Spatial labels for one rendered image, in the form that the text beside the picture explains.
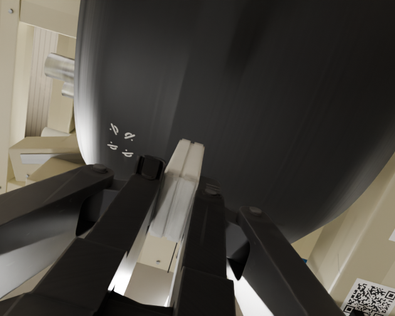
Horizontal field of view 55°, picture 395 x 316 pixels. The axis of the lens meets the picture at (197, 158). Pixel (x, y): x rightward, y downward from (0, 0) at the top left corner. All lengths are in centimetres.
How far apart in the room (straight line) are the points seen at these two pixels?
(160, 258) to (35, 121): 472
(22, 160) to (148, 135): 81
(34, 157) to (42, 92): 430
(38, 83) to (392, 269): 503
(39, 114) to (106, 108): 516
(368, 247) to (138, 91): 44
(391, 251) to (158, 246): 52
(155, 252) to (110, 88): 68
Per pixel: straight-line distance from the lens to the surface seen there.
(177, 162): 17
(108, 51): 31
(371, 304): 69
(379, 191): 59
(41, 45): 525
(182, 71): 29
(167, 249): 94
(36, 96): 544
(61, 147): 105
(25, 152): 110
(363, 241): 62
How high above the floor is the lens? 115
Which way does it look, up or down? 23 degrees up
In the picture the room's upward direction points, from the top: 163 degrees counter-clockwise
